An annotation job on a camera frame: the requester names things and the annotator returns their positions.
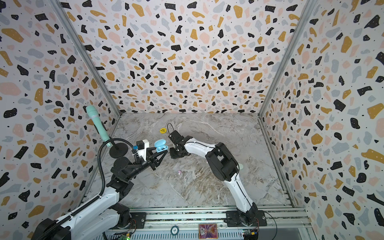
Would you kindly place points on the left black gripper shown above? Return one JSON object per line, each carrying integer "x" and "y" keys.
{"x": 151, "y": 161}

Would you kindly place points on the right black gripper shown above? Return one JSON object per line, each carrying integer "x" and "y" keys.
{"x": 176, "y": 145}

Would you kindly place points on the blue earbud case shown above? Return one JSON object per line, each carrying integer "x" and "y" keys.
{"x": 161, "y": 146}

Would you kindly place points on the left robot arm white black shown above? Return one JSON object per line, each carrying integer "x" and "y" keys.
{"x": 104, "y": 210}

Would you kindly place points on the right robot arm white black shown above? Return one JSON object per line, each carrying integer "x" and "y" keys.
{"x": 225, "y": 168}

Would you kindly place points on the black round microphone stand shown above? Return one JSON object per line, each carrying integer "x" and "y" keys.
{"x": 118, "y": 150}

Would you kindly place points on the round white badge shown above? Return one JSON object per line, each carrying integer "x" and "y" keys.
{"x": 174, "y": 230}

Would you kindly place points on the mint green microphone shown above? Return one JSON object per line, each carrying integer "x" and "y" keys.
{"x": 94, "y": 116}

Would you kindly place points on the pink square card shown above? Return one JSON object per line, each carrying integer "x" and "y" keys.
{"x": 208, "y": 231}

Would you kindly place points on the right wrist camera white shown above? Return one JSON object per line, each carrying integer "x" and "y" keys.
{"x": 176, "y": 137}

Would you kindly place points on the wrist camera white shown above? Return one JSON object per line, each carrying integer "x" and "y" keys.
{"x": 176, "y": 137}
{"x": 142, "y": 148}

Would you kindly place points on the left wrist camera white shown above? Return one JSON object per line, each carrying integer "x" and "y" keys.
{"x": 142, "y": 148}

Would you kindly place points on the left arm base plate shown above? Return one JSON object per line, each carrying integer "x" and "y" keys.
{"x": 130, "y": 221}

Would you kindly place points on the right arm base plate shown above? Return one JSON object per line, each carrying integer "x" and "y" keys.
{"x": 236, "y": 219}

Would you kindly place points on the right aluminium corner post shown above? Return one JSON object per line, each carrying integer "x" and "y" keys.
{"x": 305, "y": 16}

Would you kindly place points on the aluminium corner post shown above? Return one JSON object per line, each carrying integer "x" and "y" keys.
{"x": 65, "y": 21}
{"x": 305, "y": 16}

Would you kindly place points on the left aluminium corner post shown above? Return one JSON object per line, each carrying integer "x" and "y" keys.
{"x": 65, "y": 21}

